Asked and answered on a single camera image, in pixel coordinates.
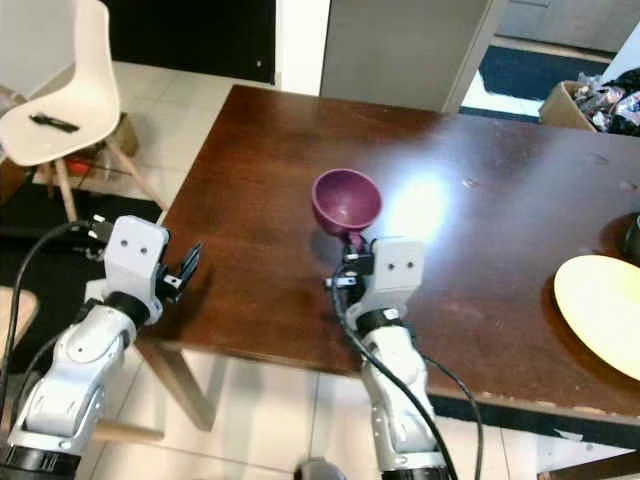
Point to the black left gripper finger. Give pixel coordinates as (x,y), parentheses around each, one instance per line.
(189,263)

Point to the purple bowl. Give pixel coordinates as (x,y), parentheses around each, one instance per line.
(345,200)

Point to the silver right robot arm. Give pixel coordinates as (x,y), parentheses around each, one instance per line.
(400,410)

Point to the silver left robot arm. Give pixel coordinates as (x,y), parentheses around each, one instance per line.
(75,375)

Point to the black floor mat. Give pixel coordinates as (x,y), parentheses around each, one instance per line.
(50,215)

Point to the dark brown wooden table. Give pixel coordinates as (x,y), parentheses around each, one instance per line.
(490,280)

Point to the grey robot foot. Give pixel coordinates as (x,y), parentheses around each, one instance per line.
(325,470)

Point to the small black object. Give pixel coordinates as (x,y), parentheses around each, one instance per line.
(54,122)

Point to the white plastic chair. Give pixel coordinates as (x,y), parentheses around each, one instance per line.
(60,110)

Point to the grey door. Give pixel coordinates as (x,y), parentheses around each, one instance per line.
(400,50)

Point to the dark blue rug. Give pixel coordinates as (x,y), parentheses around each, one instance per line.
(530,72)

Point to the pale yellow plate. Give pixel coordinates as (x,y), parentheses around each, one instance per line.
(605,310)

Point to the cardboard box with clutter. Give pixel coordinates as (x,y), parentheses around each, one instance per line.
(585,100)

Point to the black round object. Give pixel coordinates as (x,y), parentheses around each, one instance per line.
(633,240)

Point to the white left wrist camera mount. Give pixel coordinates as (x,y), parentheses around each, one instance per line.
(135,255)

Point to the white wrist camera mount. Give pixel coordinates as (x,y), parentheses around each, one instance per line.
(135,255)
(395,272)

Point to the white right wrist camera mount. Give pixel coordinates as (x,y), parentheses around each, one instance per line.
(395,272)

